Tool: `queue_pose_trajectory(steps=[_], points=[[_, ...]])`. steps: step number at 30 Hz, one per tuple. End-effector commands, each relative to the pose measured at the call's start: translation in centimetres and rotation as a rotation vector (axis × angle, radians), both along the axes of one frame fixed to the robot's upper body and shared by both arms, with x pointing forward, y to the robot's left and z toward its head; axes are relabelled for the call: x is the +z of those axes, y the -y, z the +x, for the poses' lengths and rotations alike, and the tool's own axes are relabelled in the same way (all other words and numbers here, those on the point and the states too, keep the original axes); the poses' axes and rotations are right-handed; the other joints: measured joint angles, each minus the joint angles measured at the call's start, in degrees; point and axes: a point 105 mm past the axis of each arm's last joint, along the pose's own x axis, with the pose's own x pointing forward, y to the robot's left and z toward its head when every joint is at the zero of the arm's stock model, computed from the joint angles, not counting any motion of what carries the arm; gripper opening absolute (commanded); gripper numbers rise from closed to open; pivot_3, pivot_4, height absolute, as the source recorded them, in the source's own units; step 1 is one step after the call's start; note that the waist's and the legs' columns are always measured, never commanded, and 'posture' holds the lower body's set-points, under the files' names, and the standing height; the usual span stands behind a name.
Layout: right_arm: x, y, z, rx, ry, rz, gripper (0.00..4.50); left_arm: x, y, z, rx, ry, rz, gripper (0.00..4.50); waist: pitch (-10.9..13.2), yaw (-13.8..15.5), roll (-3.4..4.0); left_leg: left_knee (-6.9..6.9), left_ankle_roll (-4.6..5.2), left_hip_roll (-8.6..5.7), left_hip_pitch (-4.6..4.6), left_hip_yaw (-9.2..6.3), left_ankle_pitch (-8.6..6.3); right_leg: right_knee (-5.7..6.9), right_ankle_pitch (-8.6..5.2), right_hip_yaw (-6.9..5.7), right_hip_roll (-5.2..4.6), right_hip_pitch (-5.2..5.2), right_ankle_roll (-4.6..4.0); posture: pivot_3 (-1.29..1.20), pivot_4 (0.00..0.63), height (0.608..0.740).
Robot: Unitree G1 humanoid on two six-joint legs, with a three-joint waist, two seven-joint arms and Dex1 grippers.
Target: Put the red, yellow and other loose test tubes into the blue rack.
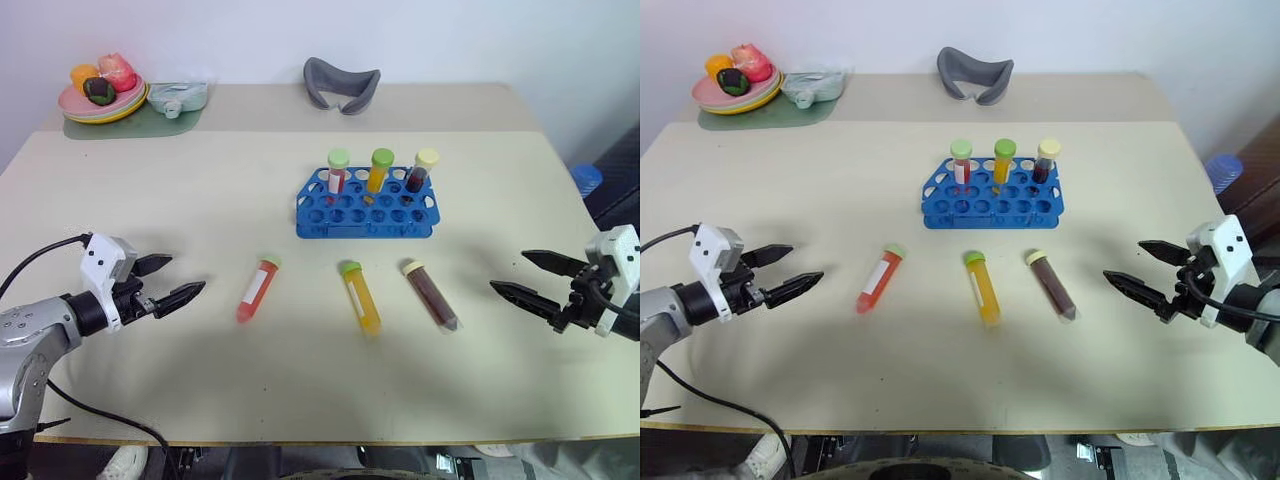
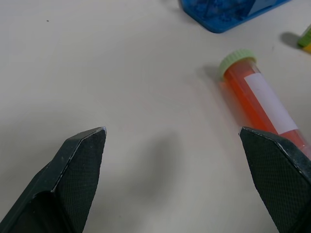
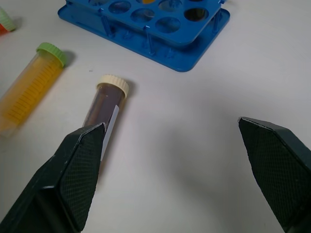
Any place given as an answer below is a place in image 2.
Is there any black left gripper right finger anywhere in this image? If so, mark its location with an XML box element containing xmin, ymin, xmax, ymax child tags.
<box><xmin>238</xmin><ymin>126</ymin><xmax>311</xmax><ymax>233</ymax></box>

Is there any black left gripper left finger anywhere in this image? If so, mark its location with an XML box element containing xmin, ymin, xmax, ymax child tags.
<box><xmin>0</xmin><ymin>126</ymin><xmax>107</xmax><ymax>233</ymax></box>

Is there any orange tube with green cap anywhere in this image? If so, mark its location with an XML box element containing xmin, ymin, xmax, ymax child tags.
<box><xmin>219</xmin><ymin>49</ymin><xmax>311</xmax><ymax>158</ymax></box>

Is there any green and yellow tube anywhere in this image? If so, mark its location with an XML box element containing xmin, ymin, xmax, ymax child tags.
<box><xmin>297</xmin><ymin>23</ymin><xmax>311</xmax><ymax>54</ymax></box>

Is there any blue plastic tube rack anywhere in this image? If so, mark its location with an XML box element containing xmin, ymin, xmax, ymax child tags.
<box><xmin>179</xmin><ymin>0</ymin><xmax>292</xmax><ymax>34</ymax></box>

